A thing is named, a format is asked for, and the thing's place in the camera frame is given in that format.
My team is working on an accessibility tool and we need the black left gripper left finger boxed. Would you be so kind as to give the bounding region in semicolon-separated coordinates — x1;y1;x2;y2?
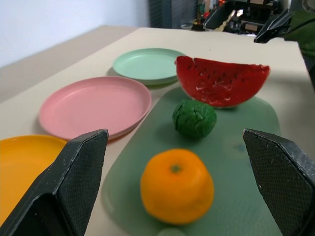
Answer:
0;128;109;236

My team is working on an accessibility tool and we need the light green plate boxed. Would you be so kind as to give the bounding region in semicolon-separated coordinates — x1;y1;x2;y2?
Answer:
112;48;187;86

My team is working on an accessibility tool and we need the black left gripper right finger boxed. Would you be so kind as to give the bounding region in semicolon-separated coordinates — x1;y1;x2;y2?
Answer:
242;128;315;236

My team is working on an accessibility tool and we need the dark green leafy object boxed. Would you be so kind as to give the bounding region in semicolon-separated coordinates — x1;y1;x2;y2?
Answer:
283;9;315;59

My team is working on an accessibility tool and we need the red watermelon slice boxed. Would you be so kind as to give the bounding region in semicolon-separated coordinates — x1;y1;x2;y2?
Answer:
174;55;271;109

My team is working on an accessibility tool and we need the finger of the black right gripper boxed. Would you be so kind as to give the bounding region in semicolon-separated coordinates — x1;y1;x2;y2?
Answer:
253;9;293;44
203;4;234;30

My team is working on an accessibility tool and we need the green cutting mat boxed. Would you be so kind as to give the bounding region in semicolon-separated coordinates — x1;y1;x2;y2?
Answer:
101;86;284;236

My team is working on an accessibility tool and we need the green cabbage ball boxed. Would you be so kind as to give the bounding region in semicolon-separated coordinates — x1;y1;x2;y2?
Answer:
172;99;218;139

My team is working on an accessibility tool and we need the orange fruit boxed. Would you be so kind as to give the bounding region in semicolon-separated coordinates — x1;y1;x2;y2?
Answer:
140;148;215;225

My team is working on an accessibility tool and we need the pink plate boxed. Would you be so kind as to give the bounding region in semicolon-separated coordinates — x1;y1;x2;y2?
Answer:
38;76;152;141

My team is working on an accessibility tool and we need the dark mesh background panel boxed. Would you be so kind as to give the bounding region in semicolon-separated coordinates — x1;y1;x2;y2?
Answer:
148;0;199;29

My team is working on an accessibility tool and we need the orange plate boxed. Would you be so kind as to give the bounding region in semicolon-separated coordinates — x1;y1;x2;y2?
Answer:
0;134;68;219

